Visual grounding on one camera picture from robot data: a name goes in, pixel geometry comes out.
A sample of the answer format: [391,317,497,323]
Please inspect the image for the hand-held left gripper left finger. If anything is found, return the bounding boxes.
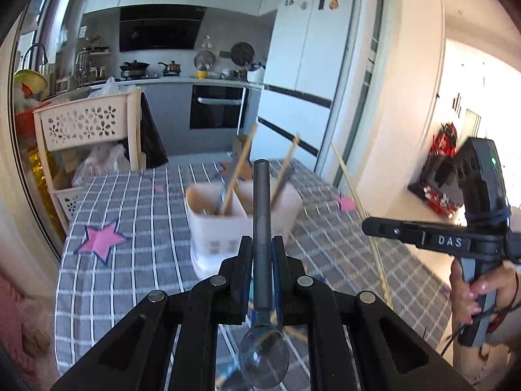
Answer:
[51,235,256,391]

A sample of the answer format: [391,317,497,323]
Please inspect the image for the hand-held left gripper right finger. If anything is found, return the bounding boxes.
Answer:
[272,235,475,391]

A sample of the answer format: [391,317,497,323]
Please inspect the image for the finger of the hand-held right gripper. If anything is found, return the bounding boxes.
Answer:
[361,217,424,250]

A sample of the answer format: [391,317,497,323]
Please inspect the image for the wooden chopstick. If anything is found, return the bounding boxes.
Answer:
[270,131,301,209]
[220,123,259,216]
[331,142,394,309]

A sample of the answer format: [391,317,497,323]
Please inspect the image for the white plastic utensil holder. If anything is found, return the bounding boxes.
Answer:
[185,181,304,282]

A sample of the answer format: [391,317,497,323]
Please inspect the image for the grey transparent spoon black handle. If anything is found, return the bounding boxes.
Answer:
[238,160,289,389]

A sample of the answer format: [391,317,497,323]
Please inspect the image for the person's right hand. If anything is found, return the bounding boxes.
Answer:
[450,260,521,332]

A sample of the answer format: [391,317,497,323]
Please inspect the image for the red and black bags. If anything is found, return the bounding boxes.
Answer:
[409,122,469,216]

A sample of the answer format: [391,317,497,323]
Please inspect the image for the grey checked tablecloth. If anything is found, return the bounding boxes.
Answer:
[55,159,452,391]

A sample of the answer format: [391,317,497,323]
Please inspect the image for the white refrigerator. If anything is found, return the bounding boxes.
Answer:
[256,0,359,172]

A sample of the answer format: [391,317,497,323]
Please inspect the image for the pink white plastic bag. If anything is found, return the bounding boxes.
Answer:
[73,142,127,188]

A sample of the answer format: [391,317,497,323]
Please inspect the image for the grey kitchen base cabinets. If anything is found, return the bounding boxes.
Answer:
[140,77,265,159]

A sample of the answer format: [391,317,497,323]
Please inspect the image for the gold tinsel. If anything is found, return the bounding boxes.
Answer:
[26,149,53,212]

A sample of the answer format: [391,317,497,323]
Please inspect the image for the black built-in oven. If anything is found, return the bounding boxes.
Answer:
[190,85,245,130]

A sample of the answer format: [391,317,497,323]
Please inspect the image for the beige plastic storage cart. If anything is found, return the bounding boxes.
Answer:
[33,90,143,233]

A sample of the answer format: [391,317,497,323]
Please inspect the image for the round black hanging pan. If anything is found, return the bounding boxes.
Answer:
[231,42,256,66]

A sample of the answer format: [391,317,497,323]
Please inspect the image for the round grey hanging strainer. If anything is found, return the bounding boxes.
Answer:
[194,50,216,70]

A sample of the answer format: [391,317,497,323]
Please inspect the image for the red plastic basin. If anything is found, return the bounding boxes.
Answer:
[14,110,41,139]

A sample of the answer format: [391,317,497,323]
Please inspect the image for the black wok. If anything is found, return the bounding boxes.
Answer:
[121,60,150,75]

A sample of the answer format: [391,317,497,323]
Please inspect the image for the metal kettle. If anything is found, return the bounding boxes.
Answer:
[75,49,92,84]

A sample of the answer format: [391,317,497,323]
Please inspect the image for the yellow green colander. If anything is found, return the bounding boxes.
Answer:
[14,69,49,94]

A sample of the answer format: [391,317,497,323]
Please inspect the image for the black range hood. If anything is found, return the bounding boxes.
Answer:
[119,7,205,53]

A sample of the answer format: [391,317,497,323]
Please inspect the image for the curved kitchen faucet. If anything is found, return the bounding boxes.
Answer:
[22,43,49,74]

